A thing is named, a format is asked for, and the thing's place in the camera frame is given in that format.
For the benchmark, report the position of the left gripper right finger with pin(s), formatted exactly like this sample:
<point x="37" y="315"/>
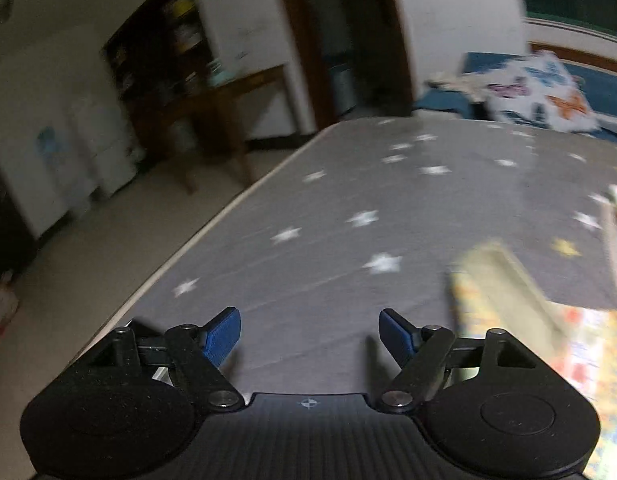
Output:
<point x="421" y="354"/>

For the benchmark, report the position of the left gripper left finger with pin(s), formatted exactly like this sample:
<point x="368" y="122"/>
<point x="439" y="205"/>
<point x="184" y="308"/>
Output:
<point x="196" y="354"/>

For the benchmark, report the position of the colourful patterned child garment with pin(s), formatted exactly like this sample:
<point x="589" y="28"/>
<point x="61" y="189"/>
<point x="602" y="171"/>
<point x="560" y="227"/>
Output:
<point x="553" y="339"/>

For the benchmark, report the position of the grey star tablecloth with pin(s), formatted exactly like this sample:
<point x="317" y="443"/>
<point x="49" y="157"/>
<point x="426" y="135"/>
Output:
<point x="371" y="214"/>

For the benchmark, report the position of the white refrigerator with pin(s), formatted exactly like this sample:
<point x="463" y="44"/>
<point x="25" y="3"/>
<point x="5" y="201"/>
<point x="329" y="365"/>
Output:
<point x="102" y="131"/>

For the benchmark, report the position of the wooden side table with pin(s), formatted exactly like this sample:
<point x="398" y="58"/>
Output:
<point x="222" y="100"/>

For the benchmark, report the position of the water dispenser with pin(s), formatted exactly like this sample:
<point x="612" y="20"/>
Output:
<point x="68" y="170"/>

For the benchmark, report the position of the beige crumpled cloth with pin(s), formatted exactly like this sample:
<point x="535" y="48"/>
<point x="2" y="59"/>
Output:
<point x="467" y="84"/>

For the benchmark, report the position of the butterfly print pillow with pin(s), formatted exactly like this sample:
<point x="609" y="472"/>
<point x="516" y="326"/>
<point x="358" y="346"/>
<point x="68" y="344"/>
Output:
<point x="537" y="91"/>

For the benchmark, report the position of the dark shelving cabinet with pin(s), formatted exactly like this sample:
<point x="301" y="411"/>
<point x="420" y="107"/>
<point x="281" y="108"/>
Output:
<point x="161" y="45"/>

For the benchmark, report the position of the blue sofa bench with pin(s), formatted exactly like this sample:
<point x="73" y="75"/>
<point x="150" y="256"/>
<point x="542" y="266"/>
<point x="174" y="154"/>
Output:
<point x="599" y="87"/>

